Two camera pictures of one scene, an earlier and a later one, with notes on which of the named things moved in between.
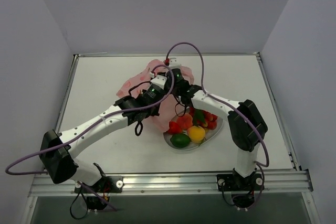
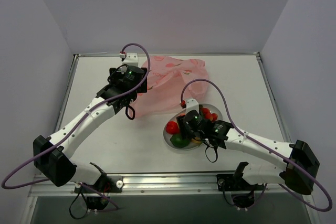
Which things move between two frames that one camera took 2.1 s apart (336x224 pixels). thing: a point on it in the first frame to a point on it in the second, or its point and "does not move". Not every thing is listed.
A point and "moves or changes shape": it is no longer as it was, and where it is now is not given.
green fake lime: x=180 y=140 does not move
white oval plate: x=209 y=134 does not move
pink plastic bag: x=134 y=85 moves or changes shape
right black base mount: x=235 y=182 does not move
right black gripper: x=174 y=71 to x=182 y=128
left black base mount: x=109 y=184 does not move
